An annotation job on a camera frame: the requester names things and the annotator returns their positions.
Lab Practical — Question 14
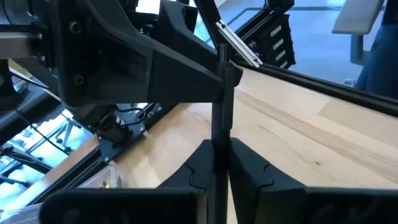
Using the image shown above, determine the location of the long black pen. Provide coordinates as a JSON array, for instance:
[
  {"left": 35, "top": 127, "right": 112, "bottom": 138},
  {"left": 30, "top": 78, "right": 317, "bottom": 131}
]
[{"left": 206, "top": 43, "right": 236, "bottom": 224}]

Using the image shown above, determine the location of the person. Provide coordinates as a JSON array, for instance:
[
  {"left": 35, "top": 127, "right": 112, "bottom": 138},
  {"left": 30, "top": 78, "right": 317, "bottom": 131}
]
[{"left": 355, "top": 0, "right": 398, "bottom": 99}]

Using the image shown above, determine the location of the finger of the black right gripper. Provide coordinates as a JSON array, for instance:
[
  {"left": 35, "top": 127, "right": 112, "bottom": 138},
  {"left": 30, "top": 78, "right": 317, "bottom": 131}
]
[
  {"left": 57, "top": 0, "right": 223, "bottom": 108},
  {"left": 155, "top": 0, "right": 218, "bottom": 74}
]

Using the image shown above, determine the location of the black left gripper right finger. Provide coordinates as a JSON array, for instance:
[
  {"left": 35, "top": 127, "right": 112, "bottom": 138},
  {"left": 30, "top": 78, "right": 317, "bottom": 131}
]
[{"left": 228, "top": 138, "right": 398, "bottom": 224}]

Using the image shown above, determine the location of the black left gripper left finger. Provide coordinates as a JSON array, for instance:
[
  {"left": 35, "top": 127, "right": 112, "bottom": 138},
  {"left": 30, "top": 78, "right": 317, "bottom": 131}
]
[{"left": 39, "top": 139, "right": 215, "bottom": 224}]

